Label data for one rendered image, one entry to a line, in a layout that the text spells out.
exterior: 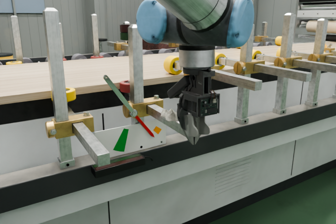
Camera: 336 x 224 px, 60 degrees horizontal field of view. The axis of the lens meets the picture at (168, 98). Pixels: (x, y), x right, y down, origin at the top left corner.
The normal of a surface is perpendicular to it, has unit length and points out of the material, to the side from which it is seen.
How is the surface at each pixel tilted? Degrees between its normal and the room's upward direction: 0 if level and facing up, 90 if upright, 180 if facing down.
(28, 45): 90
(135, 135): 90
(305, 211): 0
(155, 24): 89
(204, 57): 88
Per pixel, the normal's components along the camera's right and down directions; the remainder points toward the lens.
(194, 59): -0.23, 0.23
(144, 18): -0.72, 0.18
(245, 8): 0.80, 0.19
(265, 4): -0.50, 0.24
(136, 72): 0.51, 0.23
